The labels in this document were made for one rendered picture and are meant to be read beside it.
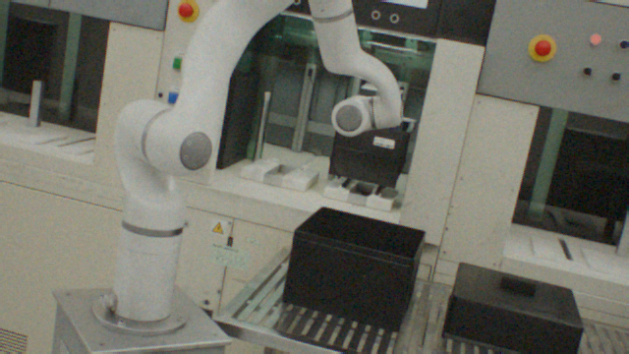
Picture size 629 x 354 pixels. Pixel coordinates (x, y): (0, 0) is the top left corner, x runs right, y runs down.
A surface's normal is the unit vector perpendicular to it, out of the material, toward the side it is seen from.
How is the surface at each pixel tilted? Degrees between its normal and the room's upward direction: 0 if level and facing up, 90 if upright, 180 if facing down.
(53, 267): 90
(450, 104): 90
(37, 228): 90
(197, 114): 59
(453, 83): 90
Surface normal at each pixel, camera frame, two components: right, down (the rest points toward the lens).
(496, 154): -0.22, 0.17
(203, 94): 0.62, -0.24
